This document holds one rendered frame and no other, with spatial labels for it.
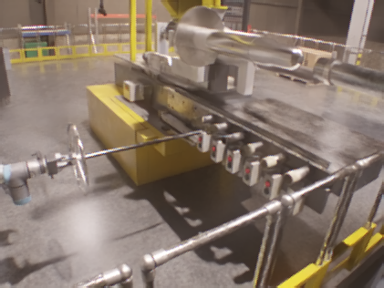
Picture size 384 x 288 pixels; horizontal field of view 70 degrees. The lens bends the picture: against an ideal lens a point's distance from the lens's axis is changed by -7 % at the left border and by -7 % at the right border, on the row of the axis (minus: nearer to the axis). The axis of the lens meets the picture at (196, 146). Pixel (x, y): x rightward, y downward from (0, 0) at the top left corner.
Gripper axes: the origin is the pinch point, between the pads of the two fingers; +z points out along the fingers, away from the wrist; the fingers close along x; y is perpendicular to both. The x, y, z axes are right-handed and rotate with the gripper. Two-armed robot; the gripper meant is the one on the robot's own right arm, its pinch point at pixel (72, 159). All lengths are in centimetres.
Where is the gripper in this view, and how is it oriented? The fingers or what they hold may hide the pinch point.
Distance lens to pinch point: 163.2
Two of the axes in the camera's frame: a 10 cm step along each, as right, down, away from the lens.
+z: 8.3, -2.0, 5.2
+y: 4.6, 7.7, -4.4
